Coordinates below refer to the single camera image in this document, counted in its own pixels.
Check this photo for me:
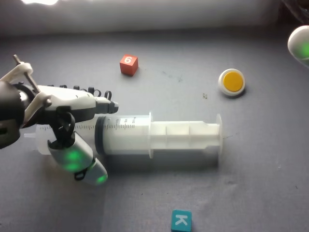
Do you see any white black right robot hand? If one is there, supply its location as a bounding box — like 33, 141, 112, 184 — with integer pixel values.
287, 25, 309, 69

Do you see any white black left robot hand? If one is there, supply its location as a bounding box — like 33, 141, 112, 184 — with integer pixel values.
36, 84, 119, 187

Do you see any large translucent plastic syringe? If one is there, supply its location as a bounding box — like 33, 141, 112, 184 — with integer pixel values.
24, 111, 224, 160

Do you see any red block with number six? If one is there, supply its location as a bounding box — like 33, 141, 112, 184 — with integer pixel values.
119, 54, 139, 77

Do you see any yellow white round push button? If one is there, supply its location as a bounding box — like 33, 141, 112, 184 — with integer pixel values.
218, 68, 246, 97

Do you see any grey table cloth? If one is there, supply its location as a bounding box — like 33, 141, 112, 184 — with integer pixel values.
0, 29, 309, 232

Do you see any teal block with letter K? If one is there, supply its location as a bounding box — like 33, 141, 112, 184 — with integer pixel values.
170, 209, 193, 232

